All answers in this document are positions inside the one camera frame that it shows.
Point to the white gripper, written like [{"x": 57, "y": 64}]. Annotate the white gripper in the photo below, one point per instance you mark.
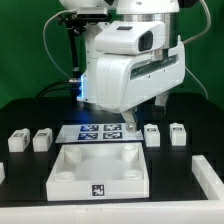
[{"x": 123, "y": 82}]

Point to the white square table top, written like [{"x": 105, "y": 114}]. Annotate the white square table top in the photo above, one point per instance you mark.
[{"x": 98, "y": 172}]

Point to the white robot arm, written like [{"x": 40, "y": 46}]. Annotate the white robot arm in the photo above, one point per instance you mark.
[{"x": 166, "y": 11}]

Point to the sheet with four markers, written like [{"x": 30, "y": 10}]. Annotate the sheet with four markers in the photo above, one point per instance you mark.
[{"x": 96, "y": 133}]

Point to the white obstacle fence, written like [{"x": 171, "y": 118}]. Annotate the white obstacle fence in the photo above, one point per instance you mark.
[{"x": 209, "y": 211}]

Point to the white block left edge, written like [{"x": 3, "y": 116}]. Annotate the white block left edge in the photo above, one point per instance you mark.
[{"x": 2, "y": 173}]

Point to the black camera on stand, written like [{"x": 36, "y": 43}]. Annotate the black camera on stand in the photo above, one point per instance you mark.
[{"x": 87, "y": 22}]

